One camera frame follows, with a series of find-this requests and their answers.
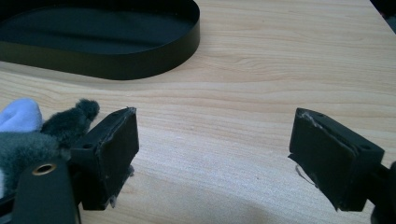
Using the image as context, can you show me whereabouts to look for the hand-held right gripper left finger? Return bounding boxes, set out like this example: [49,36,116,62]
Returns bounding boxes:
[68,106,140,211]

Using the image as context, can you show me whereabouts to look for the black oval tray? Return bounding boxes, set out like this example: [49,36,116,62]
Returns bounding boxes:
[0,0,202,81]

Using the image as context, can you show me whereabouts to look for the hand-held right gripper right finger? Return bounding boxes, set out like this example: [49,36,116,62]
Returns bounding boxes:
[288,107,386,213]

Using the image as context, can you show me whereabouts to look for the grey plush toy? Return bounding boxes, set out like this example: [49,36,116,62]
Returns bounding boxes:
[0,97,101,200]

